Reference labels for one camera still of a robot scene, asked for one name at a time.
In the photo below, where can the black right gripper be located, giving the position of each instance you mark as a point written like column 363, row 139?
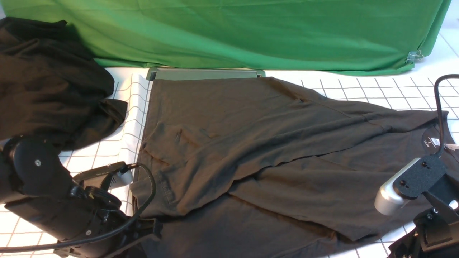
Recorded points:
column 436, row 230

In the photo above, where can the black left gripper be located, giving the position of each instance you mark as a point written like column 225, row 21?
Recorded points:
column 87, row 223

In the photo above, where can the gray long sleeve shirt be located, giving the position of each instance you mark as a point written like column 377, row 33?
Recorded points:
column 264, row 168

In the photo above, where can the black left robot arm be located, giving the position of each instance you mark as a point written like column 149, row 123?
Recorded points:
column 31, row 166

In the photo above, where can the white grid paper mat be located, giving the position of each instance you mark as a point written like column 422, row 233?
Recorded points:
column 403, row 92

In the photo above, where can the gray metal bar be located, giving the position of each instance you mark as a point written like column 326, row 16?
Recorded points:
column 184, row 74

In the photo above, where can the black crumpled garment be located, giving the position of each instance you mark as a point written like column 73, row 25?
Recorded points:
column 52, row 87

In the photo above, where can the metal binder clip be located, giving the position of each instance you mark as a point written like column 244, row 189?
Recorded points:
column 414, row 56

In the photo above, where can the green backdrop cloth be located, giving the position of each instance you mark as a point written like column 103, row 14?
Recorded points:
column 348, row 37

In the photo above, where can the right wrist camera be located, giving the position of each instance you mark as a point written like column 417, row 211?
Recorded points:
column 414, row 179

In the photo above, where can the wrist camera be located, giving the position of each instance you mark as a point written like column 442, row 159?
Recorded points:
column 414, row 179
column 107, row 177

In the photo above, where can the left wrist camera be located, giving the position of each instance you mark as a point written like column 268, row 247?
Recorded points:
column 107, row 177

